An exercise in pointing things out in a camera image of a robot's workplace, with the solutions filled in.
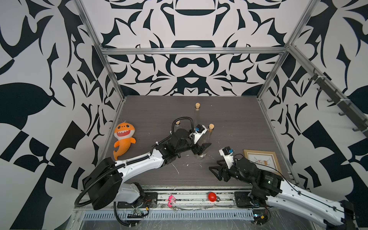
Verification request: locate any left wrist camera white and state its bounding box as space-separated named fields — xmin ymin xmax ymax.
xmin=192 ymin=124 xmax=208 ymax=144

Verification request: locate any far tall glass bottle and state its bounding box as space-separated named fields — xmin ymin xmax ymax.
xmin=195 ymin=103 xmax=202 ymax=126

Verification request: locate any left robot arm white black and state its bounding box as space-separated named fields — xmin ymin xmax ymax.
xmin=74 ymin=125 xmax=211 ymax=210

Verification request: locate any orange shark plush toy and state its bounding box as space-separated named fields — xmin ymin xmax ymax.
xmin=113 ymin=122 xmax=136 ymax=161

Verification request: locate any circuit board right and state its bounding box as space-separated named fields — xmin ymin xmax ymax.
xmin=253 ymin=209 xmax=270 ymax=226

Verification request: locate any green circuit board left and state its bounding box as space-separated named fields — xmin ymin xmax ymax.
xmin=127 ymin=209 xmax=149 ymax=219

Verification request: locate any red ball knob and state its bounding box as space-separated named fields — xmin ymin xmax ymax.
xmin=208 ymin=192 xmax=218 ymax=202

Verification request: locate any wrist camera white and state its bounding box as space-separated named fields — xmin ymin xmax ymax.
xmin=192 ymin=124 xmax=208 ymax=144
xmin=217 ymin=146 xmax=234 ymax=169

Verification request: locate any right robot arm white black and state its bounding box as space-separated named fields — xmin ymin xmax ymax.
xmin=209 ymin=155 xmax=356 ymax=230

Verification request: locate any black corrugated cable conduit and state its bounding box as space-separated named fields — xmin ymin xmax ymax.
xmin=74 ymin=116 xmax=195 ymax=208

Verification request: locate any pink clip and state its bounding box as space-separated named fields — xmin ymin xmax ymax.
xmin=167 ymin=195 xmax=176 ymax=209

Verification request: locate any wooden framed picture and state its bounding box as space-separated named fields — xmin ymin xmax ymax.
xmin=243 ymin=149 xmax=282 ymax=175

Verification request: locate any white slotted cable duct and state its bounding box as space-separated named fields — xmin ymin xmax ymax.
xmin=83 ymin=209 xmax=254 ymax=221

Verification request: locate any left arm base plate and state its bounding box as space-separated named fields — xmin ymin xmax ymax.
xmin=117 ymin=192 xmax=158 ymax=209

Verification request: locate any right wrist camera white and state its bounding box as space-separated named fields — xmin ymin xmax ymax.
xmin=217 ymin=146 xmax=234 ymax=169

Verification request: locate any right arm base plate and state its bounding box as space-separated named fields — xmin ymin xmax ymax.
xmin=234 ymin=191 xmax=260 ymax=209

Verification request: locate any black wall hook rack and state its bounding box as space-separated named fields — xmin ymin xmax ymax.
xmin=309 ymin=68 xmax=368 ymax=139

